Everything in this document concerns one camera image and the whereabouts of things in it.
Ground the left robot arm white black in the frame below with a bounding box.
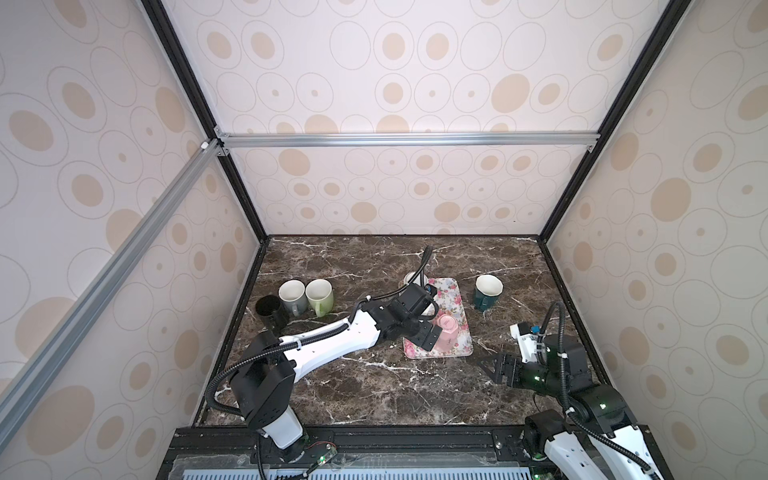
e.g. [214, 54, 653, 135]
[205, 283, 442, 455]

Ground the dark teal mug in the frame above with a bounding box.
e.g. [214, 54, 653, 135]
[473, 274, 504, 312]

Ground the black mug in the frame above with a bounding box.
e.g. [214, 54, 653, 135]
[255, 295, 290, 336]

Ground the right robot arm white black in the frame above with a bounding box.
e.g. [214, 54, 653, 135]
[480, 331, 663, 479]

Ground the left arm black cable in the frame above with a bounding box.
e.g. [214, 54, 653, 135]
[203, 245, 434, 418]

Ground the grey mug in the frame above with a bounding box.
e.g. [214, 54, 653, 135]
[278, 279, 309, 317]

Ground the white mug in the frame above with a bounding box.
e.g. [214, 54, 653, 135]
[403, 272, 428, 287]

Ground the floral rectangular tray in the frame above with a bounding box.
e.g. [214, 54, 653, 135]
[403, 277, 473, 360]

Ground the pink faceted mug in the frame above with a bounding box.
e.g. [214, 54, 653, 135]
[434, 314, 460, 355]

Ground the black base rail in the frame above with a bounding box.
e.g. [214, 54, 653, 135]
[157, 425, 567, 479]

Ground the diagonal aluminium bar left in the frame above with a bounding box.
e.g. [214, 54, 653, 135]
[1, 139, 222, 449]

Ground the horizontal aluminium bar back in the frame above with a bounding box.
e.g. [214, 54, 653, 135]
[220, 131, 600, 149]

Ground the light green mug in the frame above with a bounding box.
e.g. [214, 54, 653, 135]
[305, 279, 334, 318]

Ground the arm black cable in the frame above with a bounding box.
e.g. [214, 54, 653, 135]
[536, 299, 661, 480]
[203, 245, 434, 418]

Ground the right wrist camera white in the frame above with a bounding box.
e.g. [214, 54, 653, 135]
[510, 322, 541, 363]

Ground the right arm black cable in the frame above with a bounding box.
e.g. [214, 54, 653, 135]
[536, 299, 661, 480]

